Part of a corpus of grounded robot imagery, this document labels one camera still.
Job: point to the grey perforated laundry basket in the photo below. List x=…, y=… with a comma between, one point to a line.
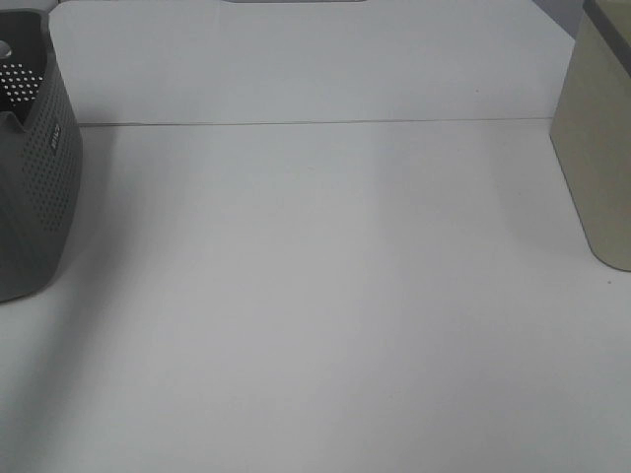
x=41, y=155

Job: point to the beige plastic bin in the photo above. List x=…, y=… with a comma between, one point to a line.
x=590, y=130

